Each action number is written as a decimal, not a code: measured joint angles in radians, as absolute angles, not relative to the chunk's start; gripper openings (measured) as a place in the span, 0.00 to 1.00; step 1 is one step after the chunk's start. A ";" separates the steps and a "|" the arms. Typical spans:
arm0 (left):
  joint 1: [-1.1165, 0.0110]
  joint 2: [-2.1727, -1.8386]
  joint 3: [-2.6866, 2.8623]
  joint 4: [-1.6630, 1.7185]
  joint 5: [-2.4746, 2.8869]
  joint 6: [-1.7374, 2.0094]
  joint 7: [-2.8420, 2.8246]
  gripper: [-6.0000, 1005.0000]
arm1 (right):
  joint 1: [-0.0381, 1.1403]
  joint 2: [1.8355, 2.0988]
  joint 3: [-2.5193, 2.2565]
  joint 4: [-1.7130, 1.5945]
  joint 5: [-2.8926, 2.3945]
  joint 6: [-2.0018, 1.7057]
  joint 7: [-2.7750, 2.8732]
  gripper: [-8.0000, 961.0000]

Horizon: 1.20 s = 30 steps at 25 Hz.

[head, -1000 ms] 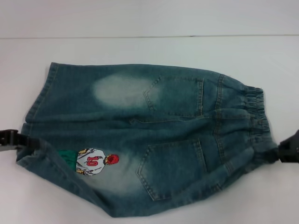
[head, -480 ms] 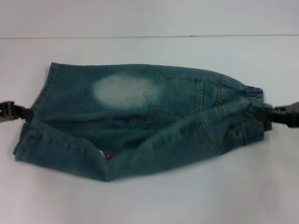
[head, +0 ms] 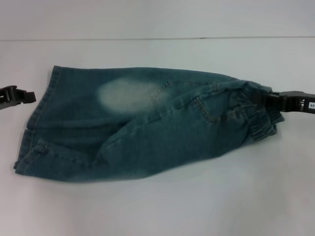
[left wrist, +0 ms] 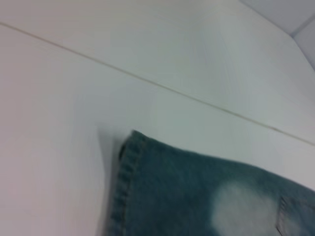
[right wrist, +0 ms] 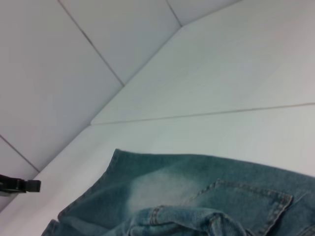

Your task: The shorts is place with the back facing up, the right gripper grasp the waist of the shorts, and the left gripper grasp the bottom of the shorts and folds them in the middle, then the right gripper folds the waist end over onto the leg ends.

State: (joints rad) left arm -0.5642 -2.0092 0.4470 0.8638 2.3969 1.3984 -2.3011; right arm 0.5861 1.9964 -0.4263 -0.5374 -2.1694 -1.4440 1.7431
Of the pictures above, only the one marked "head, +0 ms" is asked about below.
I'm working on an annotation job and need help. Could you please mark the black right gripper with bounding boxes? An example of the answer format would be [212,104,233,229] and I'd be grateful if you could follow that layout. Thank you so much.
[251,89,315,112]

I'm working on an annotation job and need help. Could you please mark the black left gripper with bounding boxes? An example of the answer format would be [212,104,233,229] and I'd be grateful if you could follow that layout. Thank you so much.
[0,85,37,110]

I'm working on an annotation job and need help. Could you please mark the blue denim shorts with print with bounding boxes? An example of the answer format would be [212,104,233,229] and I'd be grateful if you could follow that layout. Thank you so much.
[12,65,286,184]

